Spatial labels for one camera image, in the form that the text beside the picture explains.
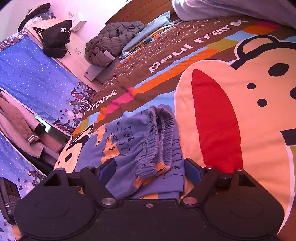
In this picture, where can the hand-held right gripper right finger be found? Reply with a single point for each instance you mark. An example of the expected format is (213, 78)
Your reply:
(192, 171)

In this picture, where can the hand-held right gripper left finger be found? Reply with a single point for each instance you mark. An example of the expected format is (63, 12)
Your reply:
(108, 170)

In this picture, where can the blue printed pants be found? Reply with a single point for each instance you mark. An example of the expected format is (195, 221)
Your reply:
(124, 139)

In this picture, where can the blue dotted printed curtain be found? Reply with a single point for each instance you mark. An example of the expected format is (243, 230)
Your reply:
(34, 76)
(13, 162)

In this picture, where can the printed blanket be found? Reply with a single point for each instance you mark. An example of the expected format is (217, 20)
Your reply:
(231, 115)

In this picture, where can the grey flat box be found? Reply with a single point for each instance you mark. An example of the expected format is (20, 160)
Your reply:
(97, 69)

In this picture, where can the wooden nightstand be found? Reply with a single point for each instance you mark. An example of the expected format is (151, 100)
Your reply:
(76, 49)

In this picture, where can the grey quilted jacket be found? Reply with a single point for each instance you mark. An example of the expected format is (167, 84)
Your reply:
(108, 38)

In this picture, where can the black bag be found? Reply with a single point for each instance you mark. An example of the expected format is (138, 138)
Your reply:
(54, 38)

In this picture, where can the light blue pillow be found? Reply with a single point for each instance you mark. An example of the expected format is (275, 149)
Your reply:
(148, 30)

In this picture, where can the white box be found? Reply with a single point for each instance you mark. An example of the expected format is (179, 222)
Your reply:
(77, 20)

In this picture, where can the wooden headboard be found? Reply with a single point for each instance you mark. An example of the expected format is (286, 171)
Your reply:
(138, 9)

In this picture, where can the white duvet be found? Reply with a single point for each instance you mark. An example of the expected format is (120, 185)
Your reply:
(231, 9)

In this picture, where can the dark clothes pile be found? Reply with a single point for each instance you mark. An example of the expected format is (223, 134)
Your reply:
(34, 14)

